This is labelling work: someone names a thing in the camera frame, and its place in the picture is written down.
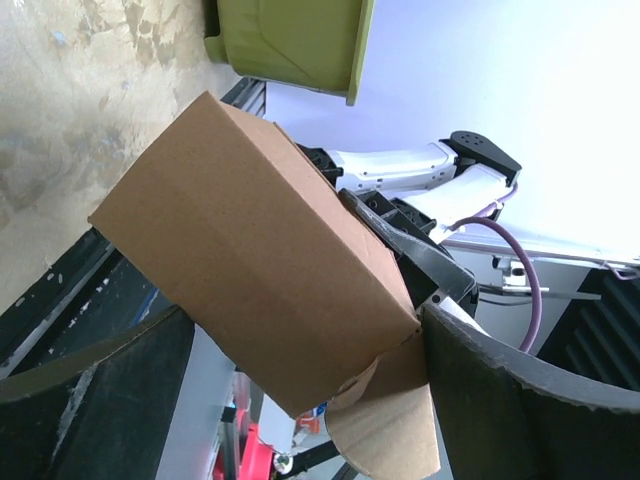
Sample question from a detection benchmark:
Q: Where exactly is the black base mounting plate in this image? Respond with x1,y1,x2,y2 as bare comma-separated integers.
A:
1,228,170,378

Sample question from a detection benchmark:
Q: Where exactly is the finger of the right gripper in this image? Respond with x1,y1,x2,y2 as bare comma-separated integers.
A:
338,188,478,310

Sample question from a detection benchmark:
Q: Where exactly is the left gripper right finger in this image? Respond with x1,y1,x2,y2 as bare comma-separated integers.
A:
420,303,639,479

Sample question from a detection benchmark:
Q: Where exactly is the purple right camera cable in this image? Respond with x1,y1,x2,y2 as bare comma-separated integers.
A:
442,182,544,356

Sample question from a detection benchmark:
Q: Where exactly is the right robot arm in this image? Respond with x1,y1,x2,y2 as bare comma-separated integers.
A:
300,131,522,315

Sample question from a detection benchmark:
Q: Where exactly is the brown cardboard box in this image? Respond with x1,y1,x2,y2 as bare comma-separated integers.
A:
90,93,440,479

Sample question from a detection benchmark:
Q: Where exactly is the aluminium frame rail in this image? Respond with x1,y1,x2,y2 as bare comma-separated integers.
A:
221,77,267,118

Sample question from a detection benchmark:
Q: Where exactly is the olive green plastic basket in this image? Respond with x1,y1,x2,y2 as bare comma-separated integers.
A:
203,0,374,106

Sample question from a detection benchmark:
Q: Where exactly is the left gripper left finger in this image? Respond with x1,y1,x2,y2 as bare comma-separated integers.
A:
1,306,195,479

